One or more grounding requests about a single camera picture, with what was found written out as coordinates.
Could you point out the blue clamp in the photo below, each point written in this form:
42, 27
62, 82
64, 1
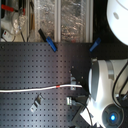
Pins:
47, 39
96, 43

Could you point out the middle grey cable clip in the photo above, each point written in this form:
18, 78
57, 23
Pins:
73, 83

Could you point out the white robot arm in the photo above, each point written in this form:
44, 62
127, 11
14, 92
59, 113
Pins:
107, 82

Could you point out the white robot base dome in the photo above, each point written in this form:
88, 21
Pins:
117, 17

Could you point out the grey cable clip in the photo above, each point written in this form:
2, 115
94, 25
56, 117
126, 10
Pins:
71, 101
36, 103
73, 83

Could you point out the right grey cable clip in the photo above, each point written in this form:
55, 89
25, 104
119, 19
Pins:
71, 101

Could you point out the right blue clamp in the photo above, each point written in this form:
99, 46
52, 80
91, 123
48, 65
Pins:
96, 43

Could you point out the black perforated breadboard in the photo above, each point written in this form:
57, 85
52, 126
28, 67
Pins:
31, 69

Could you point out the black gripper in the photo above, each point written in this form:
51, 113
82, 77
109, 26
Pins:
80, 110

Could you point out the left grey cable clip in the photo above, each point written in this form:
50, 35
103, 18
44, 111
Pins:
36, 103

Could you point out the left blue clamp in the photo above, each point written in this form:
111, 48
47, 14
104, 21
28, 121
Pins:
47, 39

